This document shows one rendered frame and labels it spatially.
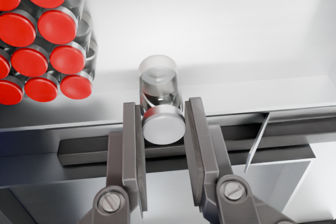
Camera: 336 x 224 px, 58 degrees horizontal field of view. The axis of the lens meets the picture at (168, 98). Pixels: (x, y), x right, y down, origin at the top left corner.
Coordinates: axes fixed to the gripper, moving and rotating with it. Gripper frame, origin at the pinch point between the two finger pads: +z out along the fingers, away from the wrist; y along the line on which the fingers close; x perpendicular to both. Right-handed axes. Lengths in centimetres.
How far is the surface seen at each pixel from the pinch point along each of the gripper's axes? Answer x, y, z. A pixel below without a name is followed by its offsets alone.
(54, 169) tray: -15.6, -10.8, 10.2
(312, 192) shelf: -30.7, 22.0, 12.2
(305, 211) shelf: -37.3, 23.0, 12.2
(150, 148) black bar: -13.6, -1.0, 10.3
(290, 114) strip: -12.3, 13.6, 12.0
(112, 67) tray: -4.5, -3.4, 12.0
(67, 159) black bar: -14.2, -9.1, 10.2
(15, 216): -24.7, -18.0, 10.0
